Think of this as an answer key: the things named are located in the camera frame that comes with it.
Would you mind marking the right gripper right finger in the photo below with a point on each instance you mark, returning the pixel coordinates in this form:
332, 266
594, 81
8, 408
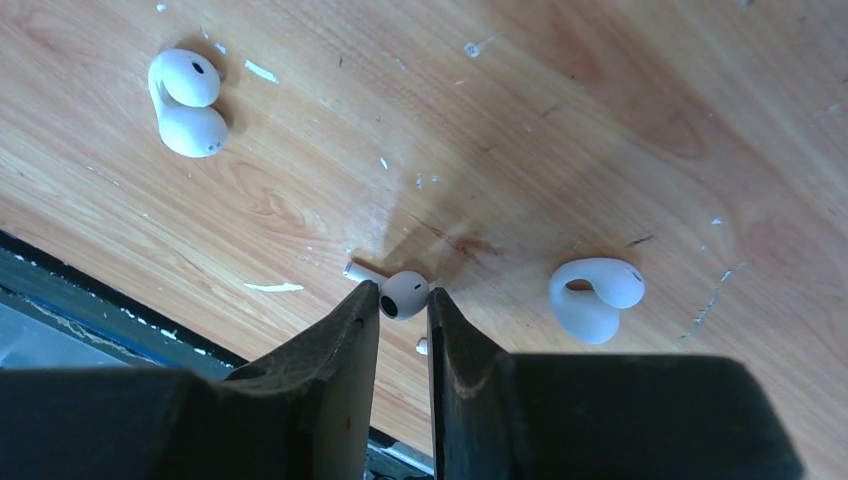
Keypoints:
503, 415

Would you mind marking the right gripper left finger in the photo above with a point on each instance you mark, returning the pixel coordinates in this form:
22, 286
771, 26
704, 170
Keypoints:
301, 411

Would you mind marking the white stem earbud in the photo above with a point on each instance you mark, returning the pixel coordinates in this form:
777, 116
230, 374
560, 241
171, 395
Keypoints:
401, 296
422, 346

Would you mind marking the white plastic scrap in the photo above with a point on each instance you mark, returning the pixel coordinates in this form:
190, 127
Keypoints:
275, 288

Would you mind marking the white clip earbud middle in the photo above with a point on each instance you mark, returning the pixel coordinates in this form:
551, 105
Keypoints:
587, 296

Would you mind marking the white clip earbud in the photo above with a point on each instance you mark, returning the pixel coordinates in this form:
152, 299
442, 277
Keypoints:
183, 86
587, 296

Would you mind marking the white clip earbud left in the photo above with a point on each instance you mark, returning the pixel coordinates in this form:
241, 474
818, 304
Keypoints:
183, 86

